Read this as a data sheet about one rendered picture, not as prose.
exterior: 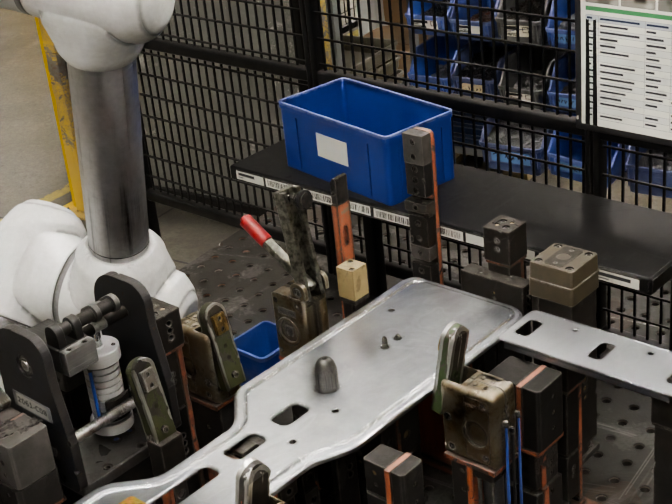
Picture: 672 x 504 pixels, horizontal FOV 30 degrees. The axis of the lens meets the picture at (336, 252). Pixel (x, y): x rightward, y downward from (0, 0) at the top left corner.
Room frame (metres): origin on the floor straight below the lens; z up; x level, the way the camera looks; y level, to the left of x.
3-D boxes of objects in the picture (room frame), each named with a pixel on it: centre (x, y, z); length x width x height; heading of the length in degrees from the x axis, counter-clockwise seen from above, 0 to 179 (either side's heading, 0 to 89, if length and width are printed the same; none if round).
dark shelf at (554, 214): (2.01, -0.21, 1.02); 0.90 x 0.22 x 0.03; 46
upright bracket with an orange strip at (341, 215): (1.74, -0.01, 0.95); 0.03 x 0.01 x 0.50; 136
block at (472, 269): (1.74, -0.25, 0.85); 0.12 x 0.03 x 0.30; 46
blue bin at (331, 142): (2.14, -0.08, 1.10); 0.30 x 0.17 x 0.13; 37
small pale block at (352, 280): (1.70, -0.02, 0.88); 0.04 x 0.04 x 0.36; 46
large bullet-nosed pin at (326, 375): (1.47, 0.03, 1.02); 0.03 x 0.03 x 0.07
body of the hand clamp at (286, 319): (1.67, 0.06, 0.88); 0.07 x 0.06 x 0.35; 46
